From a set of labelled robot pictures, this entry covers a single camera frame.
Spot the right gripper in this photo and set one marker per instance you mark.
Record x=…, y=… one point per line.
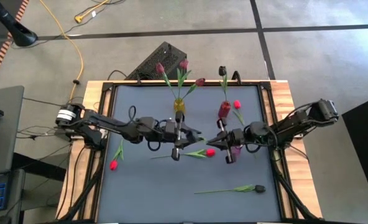
x=235, y=138

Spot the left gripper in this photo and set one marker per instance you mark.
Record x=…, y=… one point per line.
x=171, y=132

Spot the bright red artificial tulip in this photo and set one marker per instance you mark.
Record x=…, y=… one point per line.
x=113, y=165
x=237, y=104
x=210, y=152

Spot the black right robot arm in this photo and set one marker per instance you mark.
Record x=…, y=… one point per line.
x=296, y=121

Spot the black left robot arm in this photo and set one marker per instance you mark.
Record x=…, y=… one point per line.
x=115, y=124

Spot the red glass vase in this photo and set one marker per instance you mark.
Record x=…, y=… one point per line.
x=224, y=109

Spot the yellow glass vase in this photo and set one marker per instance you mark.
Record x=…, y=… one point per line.
x=179, y=105

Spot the grey-blue table mat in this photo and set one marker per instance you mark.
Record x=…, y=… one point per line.
x=156, y=193

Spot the black perforated computer tower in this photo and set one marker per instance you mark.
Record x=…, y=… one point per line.
x=153, y=56

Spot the black box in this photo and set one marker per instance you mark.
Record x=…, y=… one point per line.
x=367, y=140

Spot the grey side desk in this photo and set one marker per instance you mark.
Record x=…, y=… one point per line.
x=7, y=130

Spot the black stand base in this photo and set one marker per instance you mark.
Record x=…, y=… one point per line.
x=22, y=35

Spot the black aluminium table frame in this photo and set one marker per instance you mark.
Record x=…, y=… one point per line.
x=252, y=83

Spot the black frame support strut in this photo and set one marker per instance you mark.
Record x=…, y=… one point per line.
x=84, y=193
x=292, y=196

